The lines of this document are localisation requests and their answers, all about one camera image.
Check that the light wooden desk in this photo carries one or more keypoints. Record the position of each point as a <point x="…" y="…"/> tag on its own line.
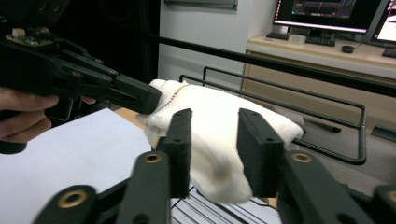
<point x="311" y="53"/>

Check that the white towel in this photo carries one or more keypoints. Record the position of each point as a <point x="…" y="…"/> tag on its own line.
<point x="214" y="124"/>

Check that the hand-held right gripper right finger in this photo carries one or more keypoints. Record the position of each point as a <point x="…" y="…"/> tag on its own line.
<point x="258" y="161"/>

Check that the grey wall rail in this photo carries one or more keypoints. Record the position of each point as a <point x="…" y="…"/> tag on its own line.
<point x="202" y="3"/>

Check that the wide computer monitor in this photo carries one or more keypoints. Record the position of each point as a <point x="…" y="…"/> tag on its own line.
<point x="327" y="12"/>

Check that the small clear box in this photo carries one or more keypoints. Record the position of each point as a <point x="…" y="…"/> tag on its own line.
<point x="296" y="39"/>

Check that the black computer mouse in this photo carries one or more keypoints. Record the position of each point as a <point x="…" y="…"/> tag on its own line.
<point x="347" y="48"/>

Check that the black keyboard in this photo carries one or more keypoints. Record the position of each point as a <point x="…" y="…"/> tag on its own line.
<point x="389" y="53"/>
<point x="320" y="41"/>

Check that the computer monitor with white screen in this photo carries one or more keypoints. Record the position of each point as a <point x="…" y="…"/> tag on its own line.
<point x="387" y="29"/>

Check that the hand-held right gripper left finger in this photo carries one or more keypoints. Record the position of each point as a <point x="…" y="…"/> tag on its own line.
<point x="180" y="161"/>

